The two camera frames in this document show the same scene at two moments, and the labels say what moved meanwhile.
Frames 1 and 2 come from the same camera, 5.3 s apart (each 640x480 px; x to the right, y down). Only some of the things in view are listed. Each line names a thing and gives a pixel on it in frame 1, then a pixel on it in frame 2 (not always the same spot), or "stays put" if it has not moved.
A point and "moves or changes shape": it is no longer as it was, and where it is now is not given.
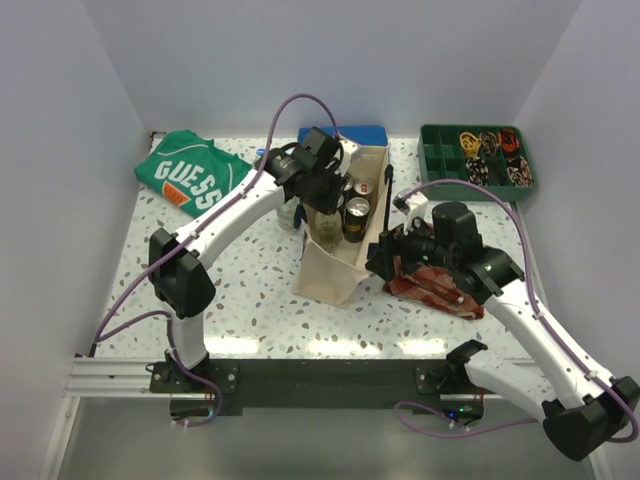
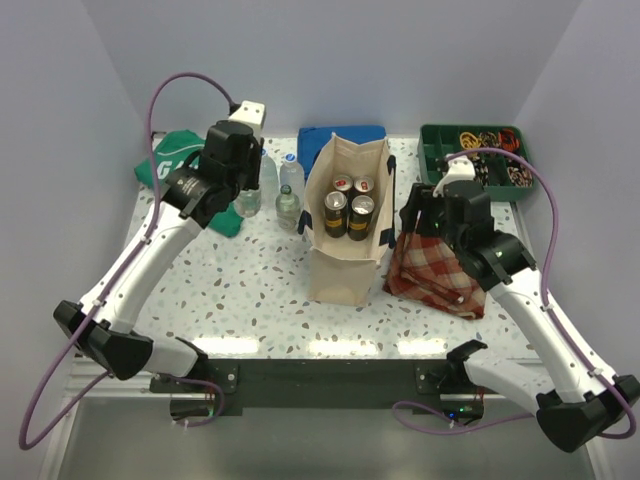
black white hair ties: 477,170 stays put
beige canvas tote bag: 330,276 moves or changes shape
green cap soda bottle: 285,213 stays put
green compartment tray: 497,158 stays put
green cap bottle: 328,229 moves or changes shape
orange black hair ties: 508,140 stays put
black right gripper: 393,243 -> 420,199
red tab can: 363,187 stays put
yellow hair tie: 469,141 stays put
